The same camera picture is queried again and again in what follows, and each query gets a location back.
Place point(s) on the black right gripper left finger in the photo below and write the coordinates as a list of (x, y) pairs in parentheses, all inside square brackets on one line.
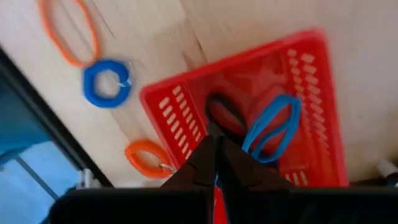
[(202, 168)]

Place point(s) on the black silicone wristband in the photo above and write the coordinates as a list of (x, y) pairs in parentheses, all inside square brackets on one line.
[(209, 107)]

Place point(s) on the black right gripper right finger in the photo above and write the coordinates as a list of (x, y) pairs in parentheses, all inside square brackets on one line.
[(245, 180)]

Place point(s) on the orange silicone wristband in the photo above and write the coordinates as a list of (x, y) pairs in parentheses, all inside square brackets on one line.
[(50, 34)]

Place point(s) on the red plastic basket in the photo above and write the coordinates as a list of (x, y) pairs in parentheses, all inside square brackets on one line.
[(192, 93)]

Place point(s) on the blue silicone wristband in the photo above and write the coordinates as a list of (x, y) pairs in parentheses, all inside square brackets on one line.
[(295, 118)]

